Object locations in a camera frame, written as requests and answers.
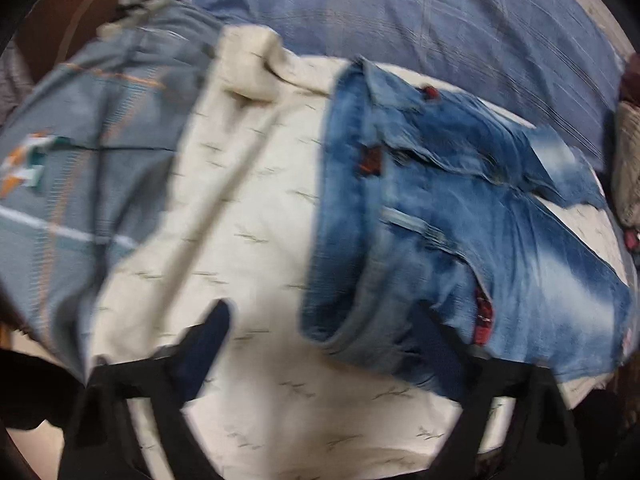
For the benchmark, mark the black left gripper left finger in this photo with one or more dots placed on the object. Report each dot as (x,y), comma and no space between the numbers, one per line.
(100,441)

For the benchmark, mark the brown wooden headboard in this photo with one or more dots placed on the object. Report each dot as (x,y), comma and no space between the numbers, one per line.
(54,30)

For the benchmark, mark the striped beige pillow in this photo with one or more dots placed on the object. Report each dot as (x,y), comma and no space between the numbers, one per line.
(626,164)

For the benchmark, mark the white power strip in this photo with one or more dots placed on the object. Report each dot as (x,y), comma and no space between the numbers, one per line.
(129,14)

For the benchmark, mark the blue plaid pillow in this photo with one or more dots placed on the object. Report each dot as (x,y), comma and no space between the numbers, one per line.
(547,61)

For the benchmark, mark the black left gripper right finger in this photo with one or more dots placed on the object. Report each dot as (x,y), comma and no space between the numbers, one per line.
(540,442)

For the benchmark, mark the grey-blue plaid bedsheet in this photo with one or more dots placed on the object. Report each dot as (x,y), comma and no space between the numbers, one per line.
(85,162)

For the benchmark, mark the cream leaf-print blanket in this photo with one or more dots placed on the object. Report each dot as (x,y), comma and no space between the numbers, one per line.
(240,225)

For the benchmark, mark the blue denim jeans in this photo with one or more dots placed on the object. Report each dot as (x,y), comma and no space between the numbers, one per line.
(429,198)

